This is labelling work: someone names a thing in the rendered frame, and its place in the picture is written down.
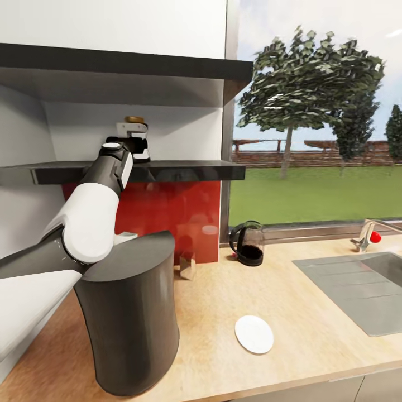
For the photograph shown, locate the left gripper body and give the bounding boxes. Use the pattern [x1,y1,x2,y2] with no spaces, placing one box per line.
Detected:
[106,137,143,154]

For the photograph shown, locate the electric kettle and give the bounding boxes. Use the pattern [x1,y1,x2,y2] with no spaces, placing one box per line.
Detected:
[229,221,265,266]

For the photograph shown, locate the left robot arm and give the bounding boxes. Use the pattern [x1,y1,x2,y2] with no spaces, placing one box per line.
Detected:
[0,122,148,363]

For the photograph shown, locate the paper coffee filter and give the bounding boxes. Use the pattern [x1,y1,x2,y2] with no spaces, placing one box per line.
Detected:
[113,232,138,246]

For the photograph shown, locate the bottle of coffee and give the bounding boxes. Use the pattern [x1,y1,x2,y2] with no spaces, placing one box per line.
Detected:
[124,117,151,164]

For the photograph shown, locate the saucer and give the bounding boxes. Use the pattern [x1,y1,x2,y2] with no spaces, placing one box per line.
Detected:
[235,315,274,353]

